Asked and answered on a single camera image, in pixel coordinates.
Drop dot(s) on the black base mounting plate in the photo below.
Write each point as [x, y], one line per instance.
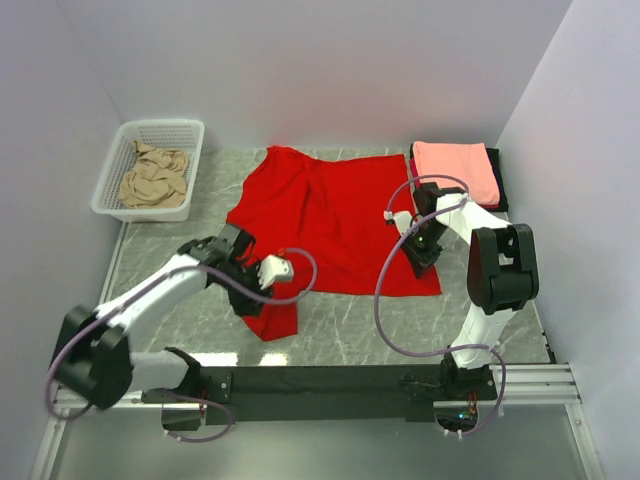
[311, 393]

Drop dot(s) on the white plastic basket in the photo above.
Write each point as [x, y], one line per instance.
[180, 134]

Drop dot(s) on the pink folded t shirt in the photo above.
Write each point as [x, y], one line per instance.
[467, 162]

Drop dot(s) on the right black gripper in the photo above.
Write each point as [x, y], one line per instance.
[420, 261]

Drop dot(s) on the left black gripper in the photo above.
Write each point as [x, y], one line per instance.
[245, 305]

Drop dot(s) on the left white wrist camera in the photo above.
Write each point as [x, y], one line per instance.
[273, 270]

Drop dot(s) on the black folded t shirt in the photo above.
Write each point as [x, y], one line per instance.
[494, 158]

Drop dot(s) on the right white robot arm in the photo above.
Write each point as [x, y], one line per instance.
[502, 274]

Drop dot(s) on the beige crumpled t shirt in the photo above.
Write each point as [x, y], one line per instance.
[157, 179]

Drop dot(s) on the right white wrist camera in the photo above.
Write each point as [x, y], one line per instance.
[402, 220]

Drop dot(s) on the aluminium rail frame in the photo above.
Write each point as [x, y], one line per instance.
[520, 383]

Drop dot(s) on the dark red folded t shirt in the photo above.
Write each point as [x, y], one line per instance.
[414, 172]

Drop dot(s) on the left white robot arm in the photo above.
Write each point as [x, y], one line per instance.
[93, 356]

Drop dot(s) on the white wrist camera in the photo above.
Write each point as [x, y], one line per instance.
[273, 270]
[402, 220]

